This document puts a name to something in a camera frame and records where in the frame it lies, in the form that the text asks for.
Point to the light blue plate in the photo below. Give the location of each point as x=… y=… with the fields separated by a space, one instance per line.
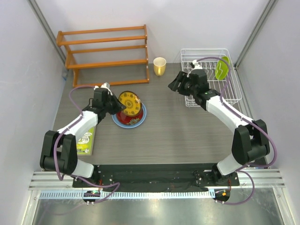
x=139 y=122

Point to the red floral plate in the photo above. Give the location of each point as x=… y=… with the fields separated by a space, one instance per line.
x=129 y=120

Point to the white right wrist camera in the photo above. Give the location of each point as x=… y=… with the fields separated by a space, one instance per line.
x=195 y=66

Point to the orange wooden shelf rack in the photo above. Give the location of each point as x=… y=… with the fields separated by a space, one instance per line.
x=71 y=63

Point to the yellow mug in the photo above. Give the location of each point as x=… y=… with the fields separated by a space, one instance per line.
x=159 y=66

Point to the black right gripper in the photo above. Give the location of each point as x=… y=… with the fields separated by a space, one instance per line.
x=181 y=78

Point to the white wire dish rack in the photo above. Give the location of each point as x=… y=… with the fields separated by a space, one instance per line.
x=232 y=93

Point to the lime green plate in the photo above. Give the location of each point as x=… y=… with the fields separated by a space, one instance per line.
x=221 y=69

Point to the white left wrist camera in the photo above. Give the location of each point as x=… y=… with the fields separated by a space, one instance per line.
x=104 y=86

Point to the green illustrated booklet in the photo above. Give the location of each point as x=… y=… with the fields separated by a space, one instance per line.
x=85 y=143

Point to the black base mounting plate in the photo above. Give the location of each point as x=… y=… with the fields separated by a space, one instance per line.
x=158 y=178

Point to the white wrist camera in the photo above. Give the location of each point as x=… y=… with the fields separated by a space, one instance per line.
x=104 y=86
x=195 y=66

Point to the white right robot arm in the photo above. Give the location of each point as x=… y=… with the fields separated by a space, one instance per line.
x=249 y=136

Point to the dark yellow patterned plate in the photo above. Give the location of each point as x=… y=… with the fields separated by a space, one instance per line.
x=132 y=103

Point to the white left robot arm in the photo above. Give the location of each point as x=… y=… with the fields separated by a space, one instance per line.
x=59 y=150

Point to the aluminium frame rail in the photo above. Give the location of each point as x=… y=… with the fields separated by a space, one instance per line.
x=49 y=187

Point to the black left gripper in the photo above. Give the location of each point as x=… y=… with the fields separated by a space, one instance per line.
x=119 y=107

